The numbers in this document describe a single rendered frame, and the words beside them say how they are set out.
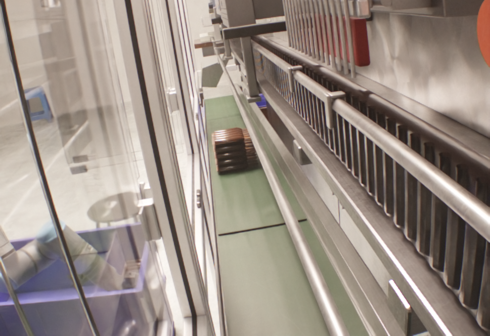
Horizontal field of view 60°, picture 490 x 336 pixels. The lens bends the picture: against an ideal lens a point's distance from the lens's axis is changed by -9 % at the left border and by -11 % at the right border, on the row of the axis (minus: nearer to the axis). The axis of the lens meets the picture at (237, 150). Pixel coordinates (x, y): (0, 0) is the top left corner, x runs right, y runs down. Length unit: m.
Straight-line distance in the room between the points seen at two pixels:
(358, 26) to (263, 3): 0.79
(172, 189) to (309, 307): 0.25
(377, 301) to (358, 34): 0.27
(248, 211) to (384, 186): 0.49
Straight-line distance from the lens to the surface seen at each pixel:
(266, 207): 0.84
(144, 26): 0.62
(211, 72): 2.14
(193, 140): 1.52
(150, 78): 0.62
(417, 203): 0.33
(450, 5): 0.57
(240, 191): 0.93
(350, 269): 0.56
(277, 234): 0.75
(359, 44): 0.46
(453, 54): 0.78
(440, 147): 0.29
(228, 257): 0.70
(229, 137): 1.05
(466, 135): 0.73
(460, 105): 0.78
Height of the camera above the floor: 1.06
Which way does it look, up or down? 18 degrees down
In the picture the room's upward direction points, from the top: 9 degrees counter-clockwise
